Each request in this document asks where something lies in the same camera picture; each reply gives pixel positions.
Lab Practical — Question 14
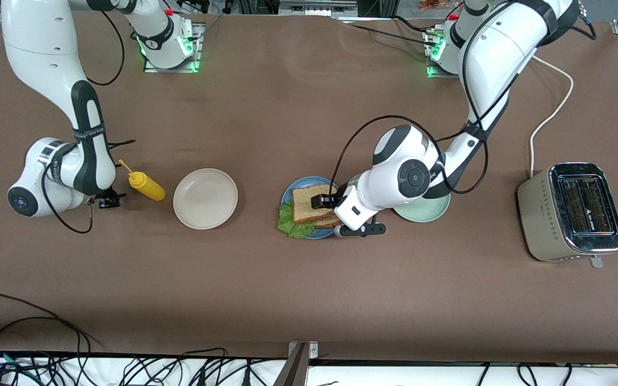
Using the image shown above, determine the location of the brown bread slice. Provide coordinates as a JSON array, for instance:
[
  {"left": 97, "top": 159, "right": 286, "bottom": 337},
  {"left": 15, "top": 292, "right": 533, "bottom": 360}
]
[
  {"left": 291, "top": 184, "right": 343, "bottom": 225},
  {"left": 313, "top": 213, "right": 343, "bottom": 230}
]

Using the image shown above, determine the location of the green lettuce leaf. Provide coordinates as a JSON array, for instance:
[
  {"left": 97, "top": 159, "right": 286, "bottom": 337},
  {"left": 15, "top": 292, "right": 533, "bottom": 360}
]
[{"left": 276, "top": 201, "right": 316, "bottom": 240}]

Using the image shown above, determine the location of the yellow mustard squeeze bottle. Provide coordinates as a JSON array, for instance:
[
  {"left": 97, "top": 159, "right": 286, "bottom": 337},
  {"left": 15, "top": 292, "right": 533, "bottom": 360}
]
[{"left": 118, "top": 159, "right": 167, "bottom": 203}]

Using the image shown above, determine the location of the blue round plate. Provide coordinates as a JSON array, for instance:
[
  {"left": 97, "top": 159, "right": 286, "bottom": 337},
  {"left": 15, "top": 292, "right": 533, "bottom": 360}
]
[{"left": 280, "top": 176, "right": 345, "bottom": 240}]

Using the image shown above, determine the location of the light green round plate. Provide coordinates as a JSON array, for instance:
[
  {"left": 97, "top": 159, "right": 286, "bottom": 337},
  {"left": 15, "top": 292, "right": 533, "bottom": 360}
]
[{"left": 393, "top": 192, "right": 452, "bottom": 223}]

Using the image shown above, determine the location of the beige round plate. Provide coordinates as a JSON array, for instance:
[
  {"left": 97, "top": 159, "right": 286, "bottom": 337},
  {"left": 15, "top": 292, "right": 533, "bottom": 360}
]
[{"left": 173, "top": 168, "right": 239, "bottom": 231}]

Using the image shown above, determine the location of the brown table cover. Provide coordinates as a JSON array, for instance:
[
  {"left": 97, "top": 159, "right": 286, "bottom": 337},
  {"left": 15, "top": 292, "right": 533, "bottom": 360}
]
[{"left": 0, "top": 10, "right": 618, "bottom": 366}]

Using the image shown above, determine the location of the dark aluminium profile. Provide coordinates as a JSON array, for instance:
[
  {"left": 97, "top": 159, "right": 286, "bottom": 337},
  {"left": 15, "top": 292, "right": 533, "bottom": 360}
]
[{"left": 273, "top": 343, "right": 310, "bottom": 386}]

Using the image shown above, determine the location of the grey metal box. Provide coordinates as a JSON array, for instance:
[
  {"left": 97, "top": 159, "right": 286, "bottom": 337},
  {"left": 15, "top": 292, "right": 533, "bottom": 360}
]
[{"left": 278, "top": 0, "right": 358, "bottom": 17}]

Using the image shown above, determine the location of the beige chrome toaster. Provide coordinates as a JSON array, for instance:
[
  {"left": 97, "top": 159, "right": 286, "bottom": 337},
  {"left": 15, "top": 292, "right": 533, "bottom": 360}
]
[{"left": 517, "top": 162, "right": 618, "bottom": 269}]

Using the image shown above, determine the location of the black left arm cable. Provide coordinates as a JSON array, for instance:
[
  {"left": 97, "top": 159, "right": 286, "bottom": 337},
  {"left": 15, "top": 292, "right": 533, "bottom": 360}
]
[{"left": 330, "top": 0, "right": 598, "bottom": 200}]

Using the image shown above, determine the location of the long black table cable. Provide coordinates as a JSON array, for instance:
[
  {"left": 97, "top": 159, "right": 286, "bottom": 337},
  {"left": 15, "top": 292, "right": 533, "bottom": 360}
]
[{"left": 0, "top": 292, "right": 103, "bottom": 352}]

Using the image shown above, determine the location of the silver metal bracket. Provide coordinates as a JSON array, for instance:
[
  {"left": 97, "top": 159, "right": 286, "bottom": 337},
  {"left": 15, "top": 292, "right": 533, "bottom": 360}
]
[{"left": 288, "top": 341, "right": 319, "bottom": 359}]

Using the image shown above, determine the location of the black base cable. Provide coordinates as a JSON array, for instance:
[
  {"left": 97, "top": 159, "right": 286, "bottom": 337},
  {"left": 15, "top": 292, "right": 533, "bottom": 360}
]
[{"left": 336, "top": 16, "right": 441, "bottom": 48}]

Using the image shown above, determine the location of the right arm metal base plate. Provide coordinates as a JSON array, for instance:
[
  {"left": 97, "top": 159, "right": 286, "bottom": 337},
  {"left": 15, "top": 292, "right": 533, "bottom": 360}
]
[{"left": 143, "top": 23, "right": 203, "bottom": 73}]

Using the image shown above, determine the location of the black cable loop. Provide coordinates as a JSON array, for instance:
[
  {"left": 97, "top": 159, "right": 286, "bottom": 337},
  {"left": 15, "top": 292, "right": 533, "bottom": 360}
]
[{"left": 178, "top": 347, "right": 229, "bottom": 386}]

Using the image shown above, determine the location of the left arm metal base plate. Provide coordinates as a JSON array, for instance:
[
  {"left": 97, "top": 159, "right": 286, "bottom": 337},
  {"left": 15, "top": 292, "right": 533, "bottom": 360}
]
[{"left": 425, "top": 28, "right": 460, "bottom": 79}]

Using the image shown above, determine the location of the white toaster power cable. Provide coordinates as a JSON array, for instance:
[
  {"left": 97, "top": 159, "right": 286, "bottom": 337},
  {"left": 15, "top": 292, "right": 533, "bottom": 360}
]
[{"left": 529, "top": 54, "right": 575, "bottom": 179}]

